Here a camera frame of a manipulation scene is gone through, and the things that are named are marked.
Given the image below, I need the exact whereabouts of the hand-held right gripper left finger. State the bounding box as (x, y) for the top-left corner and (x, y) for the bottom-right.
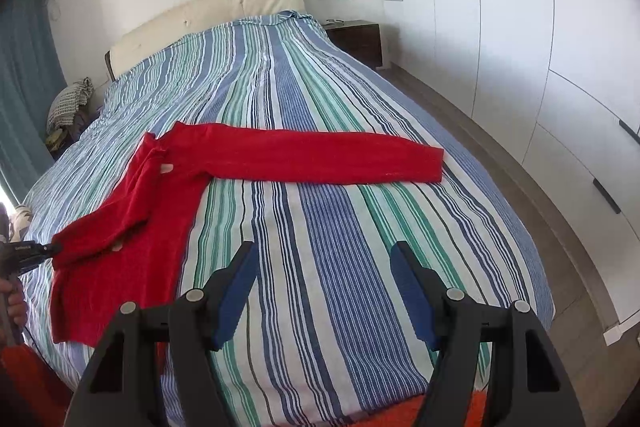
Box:
(65, 239), (259, 427)

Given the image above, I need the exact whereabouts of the checked cloth pile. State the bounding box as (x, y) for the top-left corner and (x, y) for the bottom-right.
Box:
(46, 77), (95, 135)

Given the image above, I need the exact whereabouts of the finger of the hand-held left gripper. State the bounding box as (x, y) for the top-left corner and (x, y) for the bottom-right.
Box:
(29, 242), (64, 268)

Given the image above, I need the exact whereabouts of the white sneaker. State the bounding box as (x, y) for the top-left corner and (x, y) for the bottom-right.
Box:
(7, 204), (34, 243)

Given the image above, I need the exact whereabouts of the person's left hand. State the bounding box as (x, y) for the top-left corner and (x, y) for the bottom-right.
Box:
(0, 278), (29, 334)

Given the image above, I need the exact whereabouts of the red sweater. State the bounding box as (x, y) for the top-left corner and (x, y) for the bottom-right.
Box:
(49, 122), (446, 348)

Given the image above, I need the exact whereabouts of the white wardrobe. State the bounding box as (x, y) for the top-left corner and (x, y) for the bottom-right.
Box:
(365, 0), (640, 328)

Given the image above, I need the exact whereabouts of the striped bed sheet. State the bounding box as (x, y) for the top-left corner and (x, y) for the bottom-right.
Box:
(22, 11), (556, 427)

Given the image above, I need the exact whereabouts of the teal curtain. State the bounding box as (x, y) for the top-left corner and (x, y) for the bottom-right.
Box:
(0, 0), (68, 208)

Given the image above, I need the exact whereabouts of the dark wooden nightstand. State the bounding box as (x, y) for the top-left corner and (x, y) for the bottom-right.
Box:
(322, 20), (385, 70)

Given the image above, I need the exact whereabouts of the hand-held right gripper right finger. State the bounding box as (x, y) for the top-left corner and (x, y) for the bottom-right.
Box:
(389, 241), (586, 427)

